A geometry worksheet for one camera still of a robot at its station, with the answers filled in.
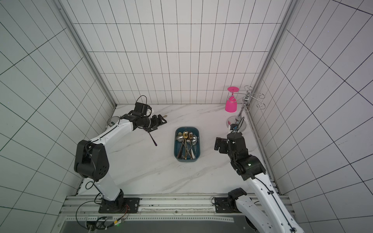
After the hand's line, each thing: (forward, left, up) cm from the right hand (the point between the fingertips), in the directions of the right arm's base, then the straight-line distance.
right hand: (220, 138), depth 75 cm
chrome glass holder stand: (+25, -19, -17) cm, 36 cm away
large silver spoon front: (+11, +23, -18) cm, 31 cm away
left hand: (+11, +35, -6) cm, 37 cm away
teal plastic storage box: (+14, +12, -16) cm, 24 cm away
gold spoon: (+12, +20, -18) cm, 29 cm away
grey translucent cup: (+18, +72, -12) cm, 75 cm away
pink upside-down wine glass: (+31, -11, -5) cm, 33 cm away
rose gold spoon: (+13, +16, -18) cm, 27 cm away
